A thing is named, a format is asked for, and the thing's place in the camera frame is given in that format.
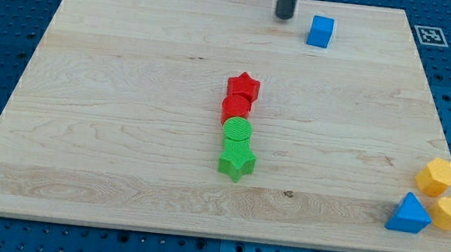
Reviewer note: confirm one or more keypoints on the blue cube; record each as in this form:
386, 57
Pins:
321, 32

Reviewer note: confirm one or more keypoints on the wooden board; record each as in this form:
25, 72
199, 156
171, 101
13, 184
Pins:
115, 123

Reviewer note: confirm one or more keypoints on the green cylinder block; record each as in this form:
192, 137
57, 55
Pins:
237, 129

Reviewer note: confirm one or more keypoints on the red cylinder block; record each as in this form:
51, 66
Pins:
234, 106

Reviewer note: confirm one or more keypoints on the green star block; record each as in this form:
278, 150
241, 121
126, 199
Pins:
237, 159

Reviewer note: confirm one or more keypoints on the red star block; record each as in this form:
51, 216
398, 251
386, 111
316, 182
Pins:
245, 86

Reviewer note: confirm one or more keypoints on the blue triangle block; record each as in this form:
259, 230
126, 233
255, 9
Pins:
409, 216

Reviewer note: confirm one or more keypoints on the yellow hexagon block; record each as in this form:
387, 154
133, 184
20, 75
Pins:
435, 177

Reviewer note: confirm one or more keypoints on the white fiducial marker tag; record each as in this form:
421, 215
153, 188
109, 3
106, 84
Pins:
431, 36

